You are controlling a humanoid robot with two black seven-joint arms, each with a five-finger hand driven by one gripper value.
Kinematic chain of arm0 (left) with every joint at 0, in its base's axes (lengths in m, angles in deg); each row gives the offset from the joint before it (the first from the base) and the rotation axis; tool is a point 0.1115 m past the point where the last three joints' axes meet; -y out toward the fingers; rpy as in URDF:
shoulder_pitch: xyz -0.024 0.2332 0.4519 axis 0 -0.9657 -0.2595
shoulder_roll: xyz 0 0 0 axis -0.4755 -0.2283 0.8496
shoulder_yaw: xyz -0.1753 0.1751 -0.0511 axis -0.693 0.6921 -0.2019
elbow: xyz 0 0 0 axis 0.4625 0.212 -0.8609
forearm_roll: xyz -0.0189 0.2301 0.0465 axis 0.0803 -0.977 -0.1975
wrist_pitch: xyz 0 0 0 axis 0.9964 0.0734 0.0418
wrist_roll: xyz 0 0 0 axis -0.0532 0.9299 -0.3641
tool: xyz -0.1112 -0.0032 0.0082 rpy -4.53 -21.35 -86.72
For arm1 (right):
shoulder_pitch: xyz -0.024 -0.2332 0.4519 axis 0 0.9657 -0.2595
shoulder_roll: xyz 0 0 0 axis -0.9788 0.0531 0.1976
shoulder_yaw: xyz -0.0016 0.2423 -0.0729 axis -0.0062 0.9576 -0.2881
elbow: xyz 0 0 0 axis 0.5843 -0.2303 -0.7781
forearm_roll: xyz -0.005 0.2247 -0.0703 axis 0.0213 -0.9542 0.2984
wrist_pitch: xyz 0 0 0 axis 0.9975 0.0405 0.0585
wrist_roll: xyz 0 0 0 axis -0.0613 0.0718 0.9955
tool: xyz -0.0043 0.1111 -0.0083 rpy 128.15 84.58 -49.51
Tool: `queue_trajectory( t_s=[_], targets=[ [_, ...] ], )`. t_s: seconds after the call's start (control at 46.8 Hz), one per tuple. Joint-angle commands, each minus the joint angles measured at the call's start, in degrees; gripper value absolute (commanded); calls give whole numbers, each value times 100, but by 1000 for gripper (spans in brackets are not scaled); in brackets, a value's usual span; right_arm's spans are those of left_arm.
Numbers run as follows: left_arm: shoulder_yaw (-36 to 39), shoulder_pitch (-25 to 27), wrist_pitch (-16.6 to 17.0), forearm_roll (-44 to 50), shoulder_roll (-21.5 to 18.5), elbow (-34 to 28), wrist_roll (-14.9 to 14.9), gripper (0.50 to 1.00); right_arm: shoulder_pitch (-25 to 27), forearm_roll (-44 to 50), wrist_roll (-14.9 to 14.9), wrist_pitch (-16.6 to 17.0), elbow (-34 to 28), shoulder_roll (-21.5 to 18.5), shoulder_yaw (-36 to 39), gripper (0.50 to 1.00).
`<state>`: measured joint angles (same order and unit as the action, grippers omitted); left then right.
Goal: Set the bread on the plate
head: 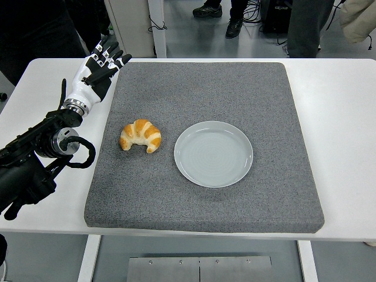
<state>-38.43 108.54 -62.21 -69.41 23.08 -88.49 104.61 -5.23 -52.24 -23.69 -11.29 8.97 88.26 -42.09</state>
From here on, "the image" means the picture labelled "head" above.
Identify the grey round plate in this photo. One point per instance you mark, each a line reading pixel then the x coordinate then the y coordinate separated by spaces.
pixel 211 158

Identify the grey speckled mat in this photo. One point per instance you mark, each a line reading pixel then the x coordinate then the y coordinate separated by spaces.
pixel 205 88

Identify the white desk post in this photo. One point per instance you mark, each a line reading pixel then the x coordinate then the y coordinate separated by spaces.
pixel 160 44

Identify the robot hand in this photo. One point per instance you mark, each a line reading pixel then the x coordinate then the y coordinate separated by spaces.
pixel 80 88

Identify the small black caster wheel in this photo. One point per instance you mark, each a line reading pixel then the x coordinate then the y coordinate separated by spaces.
pixel 3 96

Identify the white table leg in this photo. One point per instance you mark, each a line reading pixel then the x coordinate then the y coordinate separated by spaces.
pixel 88 258
pixel 308 264

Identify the black equipment box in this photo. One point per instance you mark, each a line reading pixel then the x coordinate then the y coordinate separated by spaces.
pixel 276 17

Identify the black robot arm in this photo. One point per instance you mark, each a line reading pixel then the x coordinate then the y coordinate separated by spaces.
pixel 29 176

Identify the golden croissant bread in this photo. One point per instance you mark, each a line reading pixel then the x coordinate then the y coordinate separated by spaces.
pixel 141 129

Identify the person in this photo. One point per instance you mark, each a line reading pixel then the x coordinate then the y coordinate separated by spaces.
pixel 91 17
pixel 308 29
pixel 35 35
pixel 235 11
pixel 358 23

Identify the beige cabinet panel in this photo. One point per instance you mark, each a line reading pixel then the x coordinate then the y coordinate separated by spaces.
pixel 132 23

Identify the grey metal plate with screws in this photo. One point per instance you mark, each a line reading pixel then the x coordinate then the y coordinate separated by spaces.
pixel 176 270

